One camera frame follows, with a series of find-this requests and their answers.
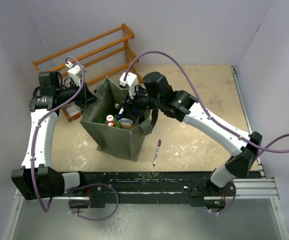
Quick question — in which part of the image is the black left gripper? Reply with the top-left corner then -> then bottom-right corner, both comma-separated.
55,78 -> 99,108

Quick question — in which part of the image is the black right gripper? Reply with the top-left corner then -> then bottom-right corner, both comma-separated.
121,82 -> 163,121

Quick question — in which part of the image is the blue orange juice carton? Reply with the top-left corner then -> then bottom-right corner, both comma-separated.
117,105 -> 138,131

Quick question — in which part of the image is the green Perrier glass bottle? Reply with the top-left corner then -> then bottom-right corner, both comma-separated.
114,103 -> 121,110

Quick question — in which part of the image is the orange juice plastic bottle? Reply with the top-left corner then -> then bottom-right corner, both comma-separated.
105,114 -> 121,128

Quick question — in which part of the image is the dark cola glass bottle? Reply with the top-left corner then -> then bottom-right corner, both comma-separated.
107,121 -> 116,127

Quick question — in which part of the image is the green canvas tote bag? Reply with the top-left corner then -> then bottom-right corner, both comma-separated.
80,78 -> 159,162

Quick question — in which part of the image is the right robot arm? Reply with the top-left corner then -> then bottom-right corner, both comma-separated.
119,71 -> 263,196

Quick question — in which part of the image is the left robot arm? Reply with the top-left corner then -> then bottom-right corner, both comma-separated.
11,66 -> 98,200

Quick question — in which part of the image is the pink white marker pen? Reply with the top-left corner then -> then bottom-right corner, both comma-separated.
152,139 -> 162,167

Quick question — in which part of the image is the orange wooden shoe rack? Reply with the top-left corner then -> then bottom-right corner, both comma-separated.
31,23 -> 144,123

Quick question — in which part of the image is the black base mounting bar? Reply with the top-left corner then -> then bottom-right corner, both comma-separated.
61,171 -> 237,209

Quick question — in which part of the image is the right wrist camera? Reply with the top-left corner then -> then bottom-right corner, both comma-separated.
119,72 -> 139,99

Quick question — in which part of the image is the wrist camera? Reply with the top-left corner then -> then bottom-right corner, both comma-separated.
65,61 -> 86,87
119,72 -> 139,99

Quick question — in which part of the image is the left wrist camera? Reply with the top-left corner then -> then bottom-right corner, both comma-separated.
65,61 -> 86,87

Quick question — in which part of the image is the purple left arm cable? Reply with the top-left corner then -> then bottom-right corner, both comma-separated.
29,56 -> 120,222

